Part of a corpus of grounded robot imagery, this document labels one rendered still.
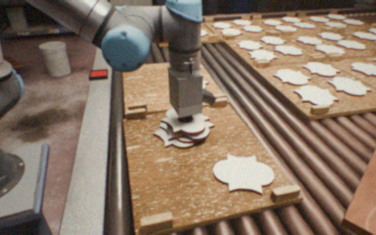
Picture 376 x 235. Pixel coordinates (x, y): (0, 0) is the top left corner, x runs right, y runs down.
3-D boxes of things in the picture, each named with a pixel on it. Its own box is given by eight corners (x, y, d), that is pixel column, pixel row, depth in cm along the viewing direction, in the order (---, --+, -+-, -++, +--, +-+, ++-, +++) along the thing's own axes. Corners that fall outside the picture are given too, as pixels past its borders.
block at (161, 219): (142, 236, 48) (140, 226, 46) (140, 227, 49) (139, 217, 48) (174, 227, 49) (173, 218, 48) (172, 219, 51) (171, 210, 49)
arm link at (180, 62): (193, 42, 65) (206, 52, 59) (193, 59, 68) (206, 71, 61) (164, 45, 63) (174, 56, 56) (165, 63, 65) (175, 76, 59)
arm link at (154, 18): (101, 13, 50) (160, 13, 50) (114, 1, 59) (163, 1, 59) (108, 53, 54) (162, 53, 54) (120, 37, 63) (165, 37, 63)
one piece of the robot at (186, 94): (225, 59, 61) (220, 117, 70) (209, 47, 68) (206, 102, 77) (176, 66, 57) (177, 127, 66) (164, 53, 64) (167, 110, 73)
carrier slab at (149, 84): (125, 118, 83) (125, 114, 83) (122, 69, 117) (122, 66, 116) (229, 105, 90) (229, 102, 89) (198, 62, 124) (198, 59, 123)
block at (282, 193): (273, 204, 54) (276, 195, 52) (268, 197, 55) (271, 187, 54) (299, 198, 55) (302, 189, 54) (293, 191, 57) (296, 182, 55)
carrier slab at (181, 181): (136, 242, 48) (135, 237, 48) (123, 122, 82) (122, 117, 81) (302, 202, 56) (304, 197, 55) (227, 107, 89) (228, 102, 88)
